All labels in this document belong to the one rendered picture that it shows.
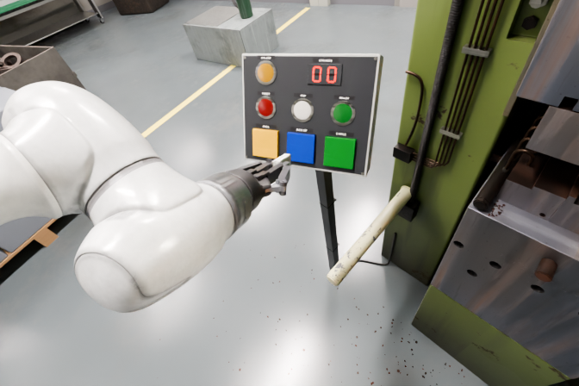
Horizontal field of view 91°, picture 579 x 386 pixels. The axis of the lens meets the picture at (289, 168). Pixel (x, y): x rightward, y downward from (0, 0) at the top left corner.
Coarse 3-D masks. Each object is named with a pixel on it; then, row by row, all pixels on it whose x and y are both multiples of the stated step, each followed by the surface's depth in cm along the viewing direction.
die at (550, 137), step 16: (560, 112) 47; (576, 112) 45; (544, 128) 50; (560, 128) 48; (576, 128) 46; (528, 144) 53; (544, 144) 51; (560, 144) 49; (576, 144) 48; (576, 160) 49
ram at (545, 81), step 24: (576, 0) 38; (552, 24) 41; (576, 24) 39; (552, 48) 42; (576, 48) 41; (528, 72) 46; (552, 72) 44; (576, 72) 42; (528, 96) 48; (552, 96) 46; (576, 96) 44
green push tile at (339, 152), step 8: (328, 136) 69; (328, 144) 70; (336, 144) 69; (344, 144) 68; (352, 144) 68; (328, 152) 70; (336, 152) 70; (344, 152) 69; (352, 152) 68; (328, 160) 71; (336, 160) 70; (344, 160) 69; (352, 160) 69; (344, 168) 70; (352, 168) 69
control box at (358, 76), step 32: (256, 64) 72; (288, 64) 69; (320, 64) 66; (352, 64) 63; (256, 96) 74; (288, 96) 71; (320, 96) 68; (352, 96) 65; (288, 128) 73; (320, 128) 70; (352, 128) 67; (256, 160) 80; (320, 160) 73
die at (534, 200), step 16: (528, 160) 63; (544, 160) 62; (560, 160) 60; (512, 176) 61; (528, 176) 60; (544, 176) 58; (560, 176) 58; (576, 176) 57; (512, 192) 61; (528, 192) 59; (544, 192) 56; (560, 192) 55; (576, 192) 54; (528, 208) 61; (544, 208) 58; (560, 208) 56; (576, 208) 54; (560, 224) 58; (576, 224) 56
